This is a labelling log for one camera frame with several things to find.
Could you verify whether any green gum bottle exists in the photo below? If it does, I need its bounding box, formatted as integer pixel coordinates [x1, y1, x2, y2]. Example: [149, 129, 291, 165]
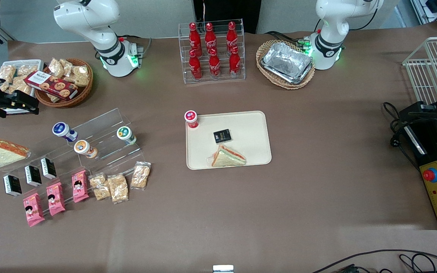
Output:
[116, 126, 137, 146]

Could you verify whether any blue gum bottle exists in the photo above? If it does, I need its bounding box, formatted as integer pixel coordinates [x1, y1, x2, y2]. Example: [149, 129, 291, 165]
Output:
[52, 122, 79, 143]

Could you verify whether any orange gum bottle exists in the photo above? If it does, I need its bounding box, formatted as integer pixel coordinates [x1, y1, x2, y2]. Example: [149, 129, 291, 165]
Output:
[74, 140, 98, 159]

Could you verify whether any aluminium foil tray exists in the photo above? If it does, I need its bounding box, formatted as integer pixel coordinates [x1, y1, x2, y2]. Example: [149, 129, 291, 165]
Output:
[261, 42, 314, 85]

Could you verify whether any red gum bottle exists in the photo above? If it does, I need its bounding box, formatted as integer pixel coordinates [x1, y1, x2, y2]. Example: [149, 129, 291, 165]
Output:
[184, 110, 199, 129]

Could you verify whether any beige plastic tray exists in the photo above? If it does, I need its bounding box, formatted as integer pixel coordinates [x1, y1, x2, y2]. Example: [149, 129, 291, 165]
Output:
[185, 110, 272, 170]

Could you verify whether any dark red cookie box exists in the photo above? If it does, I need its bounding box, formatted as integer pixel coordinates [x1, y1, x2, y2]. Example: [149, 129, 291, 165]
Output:
[24, 71, 79, 101]

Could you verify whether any white plastic bin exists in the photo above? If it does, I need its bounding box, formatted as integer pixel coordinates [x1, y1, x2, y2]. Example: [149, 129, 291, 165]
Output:
[0, 60, 44, 114]

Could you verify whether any wrapped triangle sandwich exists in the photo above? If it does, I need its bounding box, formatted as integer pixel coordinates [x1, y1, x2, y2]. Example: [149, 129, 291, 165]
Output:
[207, 144, 247, 168]
[0, 138, 32, 169]

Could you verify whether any dark brown wicker basket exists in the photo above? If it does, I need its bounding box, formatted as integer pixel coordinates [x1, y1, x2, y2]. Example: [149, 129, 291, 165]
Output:
[33, 58, 94, 108]

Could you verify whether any black white small carton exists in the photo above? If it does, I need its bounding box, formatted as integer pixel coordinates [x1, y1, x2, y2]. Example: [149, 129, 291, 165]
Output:
[40, 157, 57, 180]
[3, 174, 22, 197]
[25, 165, 42, 187]

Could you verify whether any clear acrylic step display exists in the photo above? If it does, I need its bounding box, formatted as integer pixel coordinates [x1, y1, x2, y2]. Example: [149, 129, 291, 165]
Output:
[0, 108, 146, 207]

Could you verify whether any pink snack pack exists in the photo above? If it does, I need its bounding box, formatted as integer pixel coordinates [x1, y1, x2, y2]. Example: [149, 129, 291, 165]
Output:
[22, 192, 46, 228]
[46, 182, 66, 217]
[71, 169, 90, 203]

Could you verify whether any light wicker basket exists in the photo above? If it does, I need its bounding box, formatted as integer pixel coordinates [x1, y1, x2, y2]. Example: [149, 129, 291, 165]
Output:
[256, 39, 316, 90]

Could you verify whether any red cola bottle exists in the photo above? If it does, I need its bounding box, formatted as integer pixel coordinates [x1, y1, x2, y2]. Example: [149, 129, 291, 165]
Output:
[204, 22, 218, 56]
[208, 49, 221, 79]
[188, 22, 203, 57]
[189, 49, 203, 81]
[226, 21, 239, 54]
[229, 46, 241, 78]

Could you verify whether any small black box gold print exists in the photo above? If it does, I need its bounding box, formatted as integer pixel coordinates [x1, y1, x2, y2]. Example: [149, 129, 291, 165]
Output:
[213, 129, 232, 144]

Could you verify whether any clear acrylic bottle rack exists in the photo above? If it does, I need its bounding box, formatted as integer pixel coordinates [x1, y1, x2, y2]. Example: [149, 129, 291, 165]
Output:
[178, 19, 246, 85]

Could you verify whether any black cabinet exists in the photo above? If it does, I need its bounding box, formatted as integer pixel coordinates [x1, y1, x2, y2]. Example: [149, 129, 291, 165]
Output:
[193, 0, 262, 34]

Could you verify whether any black machine power cable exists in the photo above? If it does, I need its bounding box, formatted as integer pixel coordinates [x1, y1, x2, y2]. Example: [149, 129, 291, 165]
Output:
[382, 102, 421, 171]

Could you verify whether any white wire basket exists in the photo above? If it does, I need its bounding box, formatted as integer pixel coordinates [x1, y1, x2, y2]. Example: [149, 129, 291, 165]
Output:
[402, 36, 437, 107]

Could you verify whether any long black cable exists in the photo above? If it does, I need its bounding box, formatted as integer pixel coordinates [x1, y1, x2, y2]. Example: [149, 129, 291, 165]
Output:
[311, 249, 437, 273]

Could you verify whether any grey arm base cable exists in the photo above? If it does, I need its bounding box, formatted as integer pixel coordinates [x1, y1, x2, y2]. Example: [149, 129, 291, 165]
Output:
[119, 35, 153, 58]

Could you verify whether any looped black cable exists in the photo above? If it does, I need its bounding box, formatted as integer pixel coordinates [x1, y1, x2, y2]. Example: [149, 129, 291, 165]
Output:
[399, 253, 437, 273]

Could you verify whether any black arm base cable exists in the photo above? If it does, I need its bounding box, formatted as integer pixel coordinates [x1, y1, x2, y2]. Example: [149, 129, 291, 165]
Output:
[264, 30, 307, 48]

